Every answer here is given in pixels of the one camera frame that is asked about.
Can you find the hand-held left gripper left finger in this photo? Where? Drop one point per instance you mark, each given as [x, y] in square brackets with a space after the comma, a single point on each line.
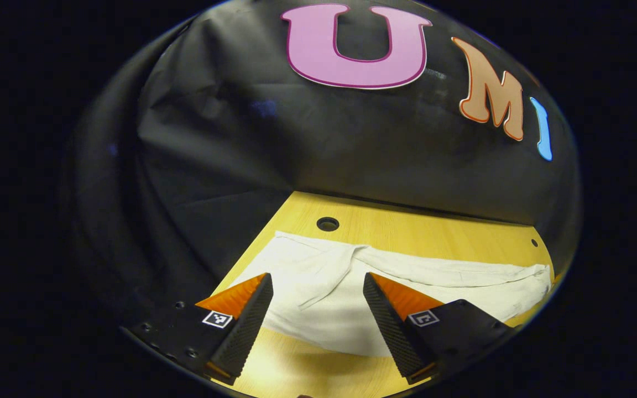
[249, 320]

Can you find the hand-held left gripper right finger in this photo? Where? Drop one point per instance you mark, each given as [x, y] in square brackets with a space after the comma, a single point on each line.
[387, 326]

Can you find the white jeans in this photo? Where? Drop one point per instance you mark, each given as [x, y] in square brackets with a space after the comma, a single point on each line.
[340, 315]

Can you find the black backdrop cloth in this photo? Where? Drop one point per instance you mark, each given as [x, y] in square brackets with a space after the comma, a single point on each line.
[296, 143]

